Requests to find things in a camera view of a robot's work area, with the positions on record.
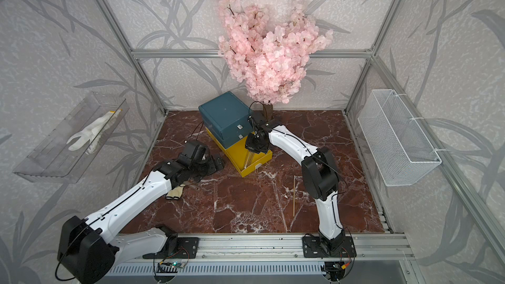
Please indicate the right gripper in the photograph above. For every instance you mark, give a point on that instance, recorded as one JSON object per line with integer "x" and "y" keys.
{"x": 248, "y": 145}

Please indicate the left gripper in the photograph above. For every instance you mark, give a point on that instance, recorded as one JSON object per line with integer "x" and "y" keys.
{"x": 213, "y": 167}

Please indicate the yellow bottom drawer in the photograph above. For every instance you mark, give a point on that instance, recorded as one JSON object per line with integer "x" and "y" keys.
{"x": 237, "y": 154}

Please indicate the teal yellow drawer box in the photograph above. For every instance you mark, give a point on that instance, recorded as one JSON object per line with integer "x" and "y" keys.
{"x": 226, "y": 119}

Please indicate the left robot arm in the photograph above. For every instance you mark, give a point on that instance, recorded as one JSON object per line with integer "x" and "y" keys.
{"x": 90, "y": 247}

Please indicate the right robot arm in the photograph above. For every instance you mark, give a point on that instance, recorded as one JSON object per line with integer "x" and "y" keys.
{"x": 319, "y": 171}

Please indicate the yellow pencil middle group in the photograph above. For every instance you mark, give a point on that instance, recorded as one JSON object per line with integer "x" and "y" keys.
{"x": 248, "y": 161}

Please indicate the pink blossom artificial tree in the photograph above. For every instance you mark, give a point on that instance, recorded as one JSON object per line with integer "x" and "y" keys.
{"x": 270, "y": 61}

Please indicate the left circuit board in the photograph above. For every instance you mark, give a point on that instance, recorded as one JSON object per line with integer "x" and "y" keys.
{"x": 170, "y": 267}

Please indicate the white glove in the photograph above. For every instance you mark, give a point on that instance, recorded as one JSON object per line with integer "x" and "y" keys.
{"x": 91, "y": 135}

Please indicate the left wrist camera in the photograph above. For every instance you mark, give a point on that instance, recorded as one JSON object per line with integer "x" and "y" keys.
{"x": 194, "y": 152}

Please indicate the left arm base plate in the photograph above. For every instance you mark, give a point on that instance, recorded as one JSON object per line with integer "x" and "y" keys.
{"x": 184, "y": 248}

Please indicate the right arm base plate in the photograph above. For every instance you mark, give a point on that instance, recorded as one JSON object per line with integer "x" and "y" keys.
{"x": 340, "y": 247}

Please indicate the white wire mesh basket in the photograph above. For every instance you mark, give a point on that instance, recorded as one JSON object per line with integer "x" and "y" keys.
{"x": 402, "y": 152}

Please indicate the clear acrylic wall tray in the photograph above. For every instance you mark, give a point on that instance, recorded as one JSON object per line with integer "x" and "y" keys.
{"x": 66, "y": 153}

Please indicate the aluminium front rail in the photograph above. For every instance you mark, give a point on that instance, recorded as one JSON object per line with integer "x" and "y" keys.
{"x": 259, "y": 247}

